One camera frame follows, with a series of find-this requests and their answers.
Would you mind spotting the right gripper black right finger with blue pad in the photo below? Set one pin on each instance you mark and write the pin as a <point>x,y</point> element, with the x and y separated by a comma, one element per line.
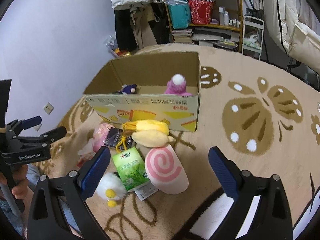
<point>260,208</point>

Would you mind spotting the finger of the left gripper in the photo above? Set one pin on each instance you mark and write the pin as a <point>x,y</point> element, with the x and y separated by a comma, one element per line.
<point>29,123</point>
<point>54,134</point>

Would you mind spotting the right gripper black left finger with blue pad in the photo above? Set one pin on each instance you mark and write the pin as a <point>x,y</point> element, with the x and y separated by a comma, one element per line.
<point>46,217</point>

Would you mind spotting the pink packaged plush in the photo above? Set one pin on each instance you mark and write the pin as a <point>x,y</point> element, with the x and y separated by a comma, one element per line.
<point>94,144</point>

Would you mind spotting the purple plush doll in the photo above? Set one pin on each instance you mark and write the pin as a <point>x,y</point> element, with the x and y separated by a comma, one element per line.
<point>127,89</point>

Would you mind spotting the pink swirl roll plush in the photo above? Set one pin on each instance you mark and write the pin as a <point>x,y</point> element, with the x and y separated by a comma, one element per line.
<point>165,170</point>

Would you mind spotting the pink plush bear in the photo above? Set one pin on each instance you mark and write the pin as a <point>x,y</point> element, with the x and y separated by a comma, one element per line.
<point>177,85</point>

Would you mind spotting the person's left hand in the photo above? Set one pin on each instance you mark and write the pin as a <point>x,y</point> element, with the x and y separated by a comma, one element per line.
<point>20,191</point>

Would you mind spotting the black face packet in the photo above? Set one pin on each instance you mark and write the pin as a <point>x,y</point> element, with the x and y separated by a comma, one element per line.
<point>115,139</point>

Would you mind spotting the white fluffy chick plush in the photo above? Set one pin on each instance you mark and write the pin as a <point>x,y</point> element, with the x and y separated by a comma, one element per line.
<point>111,189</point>

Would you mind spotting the green tea packet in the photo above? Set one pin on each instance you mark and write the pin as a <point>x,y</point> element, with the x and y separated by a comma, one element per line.
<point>131,169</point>

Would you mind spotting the yellow banana plush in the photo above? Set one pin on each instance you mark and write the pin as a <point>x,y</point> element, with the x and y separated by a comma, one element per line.
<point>148,133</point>

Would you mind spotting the beige patterned rug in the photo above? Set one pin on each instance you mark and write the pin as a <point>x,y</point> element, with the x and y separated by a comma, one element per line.
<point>261,117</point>

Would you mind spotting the plastic bag of toys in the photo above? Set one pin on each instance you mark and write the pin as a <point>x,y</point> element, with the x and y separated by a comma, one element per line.
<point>112,45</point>

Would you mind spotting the cardboard box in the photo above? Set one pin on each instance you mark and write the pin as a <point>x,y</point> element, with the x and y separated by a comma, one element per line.
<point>151,73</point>

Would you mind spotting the teal bag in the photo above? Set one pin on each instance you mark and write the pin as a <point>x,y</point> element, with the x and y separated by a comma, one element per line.
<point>179,12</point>

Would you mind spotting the stack of books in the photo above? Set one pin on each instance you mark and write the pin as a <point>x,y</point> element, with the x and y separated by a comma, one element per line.
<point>210,37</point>

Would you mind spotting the white metal cart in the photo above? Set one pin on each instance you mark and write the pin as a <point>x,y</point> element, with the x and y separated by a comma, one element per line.
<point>252,36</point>

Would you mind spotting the red patterned bag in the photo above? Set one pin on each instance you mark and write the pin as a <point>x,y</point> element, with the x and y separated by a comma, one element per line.
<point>201,11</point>

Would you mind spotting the cream duvet on chair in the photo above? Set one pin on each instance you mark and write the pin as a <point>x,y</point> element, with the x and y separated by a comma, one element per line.
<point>300,34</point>

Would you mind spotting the wooden shelf unit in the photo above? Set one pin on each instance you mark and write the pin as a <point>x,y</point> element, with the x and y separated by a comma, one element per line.
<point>214,23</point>

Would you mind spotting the wall socket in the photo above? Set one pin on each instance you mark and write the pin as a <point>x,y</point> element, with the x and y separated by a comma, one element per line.
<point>48,108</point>

